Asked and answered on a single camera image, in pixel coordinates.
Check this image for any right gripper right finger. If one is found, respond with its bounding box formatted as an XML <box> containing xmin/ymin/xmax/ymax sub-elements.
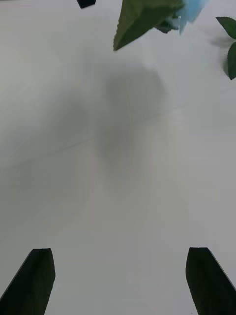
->
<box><xmin>185</xmin><ymin>246</ymin><xmax>236</xmax><ymax>315</ymax></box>

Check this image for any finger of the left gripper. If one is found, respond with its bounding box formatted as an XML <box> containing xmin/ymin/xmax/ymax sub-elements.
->
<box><xmin>76</xmin><ymin>0</ymin><xmax>96</xmax><ymax>9</ymax></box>

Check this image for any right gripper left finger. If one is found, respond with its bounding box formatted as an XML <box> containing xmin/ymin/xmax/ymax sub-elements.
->
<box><xmin>0</xmin><ymin>248</ymin><xmax>56</xmax><ymax>315</ymax></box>

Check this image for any pale blue flower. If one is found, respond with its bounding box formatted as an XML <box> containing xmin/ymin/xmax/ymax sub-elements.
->
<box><xmin>113</xmin><ymin>0</ymin><xmax>213</xmax><ymax>52</ymax></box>

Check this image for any loose green leaf twig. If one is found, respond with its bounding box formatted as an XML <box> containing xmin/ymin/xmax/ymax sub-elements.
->
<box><xmin>215</xmin><ymin>16</ymin><xmax>236</xmax><ymax>81</ymax></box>

